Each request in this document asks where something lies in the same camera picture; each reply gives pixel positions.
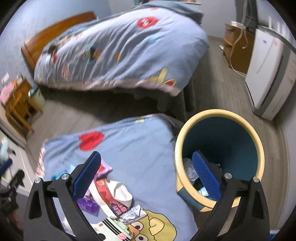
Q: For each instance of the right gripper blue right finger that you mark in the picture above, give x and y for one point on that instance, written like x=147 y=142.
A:
x=206 y=175

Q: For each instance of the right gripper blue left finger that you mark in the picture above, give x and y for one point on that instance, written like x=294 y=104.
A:
x=83 y=175

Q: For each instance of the pink purple snack wrapper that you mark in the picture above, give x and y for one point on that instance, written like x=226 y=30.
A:
x=102 y=172

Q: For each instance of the white red paper wrapper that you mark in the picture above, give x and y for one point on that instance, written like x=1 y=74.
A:
x=113 y=197

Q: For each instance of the white blue trash in bin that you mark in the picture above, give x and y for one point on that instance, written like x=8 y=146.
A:
x=195 y=180

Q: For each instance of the yellow teal trash bin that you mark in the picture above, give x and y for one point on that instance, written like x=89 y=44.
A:
x=224 y=138

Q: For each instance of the purple snack packet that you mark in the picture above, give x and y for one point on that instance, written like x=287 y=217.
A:
x=88 y=205

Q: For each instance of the white striped package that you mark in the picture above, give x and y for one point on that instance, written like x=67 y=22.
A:
x=110 y=229

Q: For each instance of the blue cartoon pillow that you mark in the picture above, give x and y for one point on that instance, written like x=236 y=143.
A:
x=141 y=153

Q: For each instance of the crumpled silver foil wrapper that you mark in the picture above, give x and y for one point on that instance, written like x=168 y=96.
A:
x=134 y=214

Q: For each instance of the wooden stool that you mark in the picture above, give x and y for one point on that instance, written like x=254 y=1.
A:
x=20 y=108

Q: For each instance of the small green white bin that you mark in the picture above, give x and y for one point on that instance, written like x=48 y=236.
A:
x=36 y=95

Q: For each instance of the white air purifier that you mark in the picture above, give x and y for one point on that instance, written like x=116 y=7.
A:
x=271 y=73

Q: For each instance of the wooden tv cabinet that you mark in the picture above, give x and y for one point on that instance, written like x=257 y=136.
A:
x=238 y=46

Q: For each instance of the wooden bed headboard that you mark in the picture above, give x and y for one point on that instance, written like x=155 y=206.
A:
x=33 y=47

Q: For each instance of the blue cartoon quilt on bed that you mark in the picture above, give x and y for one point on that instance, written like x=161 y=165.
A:
x=156 y=45

